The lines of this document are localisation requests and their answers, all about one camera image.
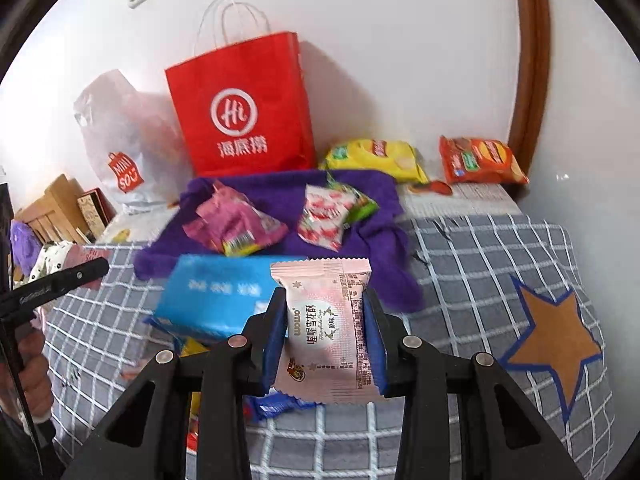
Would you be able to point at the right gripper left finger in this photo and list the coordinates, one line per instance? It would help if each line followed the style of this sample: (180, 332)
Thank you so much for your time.
(143, 435)

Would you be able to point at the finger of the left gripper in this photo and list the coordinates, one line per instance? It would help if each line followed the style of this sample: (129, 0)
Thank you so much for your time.
(18, 304)

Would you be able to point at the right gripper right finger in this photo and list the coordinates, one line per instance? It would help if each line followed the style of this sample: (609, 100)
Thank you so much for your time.
(502, 435)

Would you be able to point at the blue cookie packet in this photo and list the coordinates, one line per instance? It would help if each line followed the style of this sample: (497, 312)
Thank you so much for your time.
(272, 405)

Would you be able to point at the red gold candy packet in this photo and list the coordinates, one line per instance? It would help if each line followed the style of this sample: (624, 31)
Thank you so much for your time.
(192, 438)

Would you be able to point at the pale pink nougat packet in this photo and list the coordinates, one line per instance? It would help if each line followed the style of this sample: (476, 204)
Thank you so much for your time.
(324, 357)

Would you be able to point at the magenta snack packet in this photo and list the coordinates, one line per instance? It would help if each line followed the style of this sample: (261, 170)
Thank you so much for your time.
(229, 214)

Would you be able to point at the strawberry lychee jelly packet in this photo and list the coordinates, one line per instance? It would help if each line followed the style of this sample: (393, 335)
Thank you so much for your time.
(322, 221)

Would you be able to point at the green triangular snack packet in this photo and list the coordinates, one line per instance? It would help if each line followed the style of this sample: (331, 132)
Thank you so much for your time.
(363, 208)

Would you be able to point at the yellow triangular snack packet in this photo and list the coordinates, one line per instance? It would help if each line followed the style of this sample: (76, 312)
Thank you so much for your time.
(238, 247)

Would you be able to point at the person's left hand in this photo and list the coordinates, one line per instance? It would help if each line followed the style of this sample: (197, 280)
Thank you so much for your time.
(34, 380)

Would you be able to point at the blue tissue pack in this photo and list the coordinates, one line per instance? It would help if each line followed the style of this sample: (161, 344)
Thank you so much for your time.
(211, 298)

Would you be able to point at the wooden headboard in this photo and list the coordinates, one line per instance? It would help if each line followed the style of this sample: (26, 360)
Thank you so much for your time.
(56, 216)

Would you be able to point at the patterned gift box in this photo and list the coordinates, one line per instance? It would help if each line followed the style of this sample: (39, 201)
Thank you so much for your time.
(96, 210)

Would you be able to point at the grey checked bed sheet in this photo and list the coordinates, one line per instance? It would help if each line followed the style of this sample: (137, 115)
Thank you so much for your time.
(467, 268)

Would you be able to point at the purple towel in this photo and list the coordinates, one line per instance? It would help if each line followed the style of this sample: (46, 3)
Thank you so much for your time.
(379, 238)

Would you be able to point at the white Miniso plastic bag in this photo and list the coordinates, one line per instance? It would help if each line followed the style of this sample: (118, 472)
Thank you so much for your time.
(133, 142)

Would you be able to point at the red paper shopping bag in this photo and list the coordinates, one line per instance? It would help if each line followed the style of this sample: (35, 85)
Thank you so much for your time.
(243, 107)

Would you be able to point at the orange chips bag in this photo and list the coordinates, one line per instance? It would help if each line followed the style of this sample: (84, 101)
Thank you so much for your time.
(475, 160)

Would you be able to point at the yellow chips bag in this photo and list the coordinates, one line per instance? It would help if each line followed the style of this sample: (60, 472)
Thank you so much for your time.
(395, 158)

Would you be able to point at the brown wooden door frame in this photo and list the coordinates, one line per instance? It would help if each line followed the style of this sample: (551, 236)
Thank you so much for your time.
(533, 79)

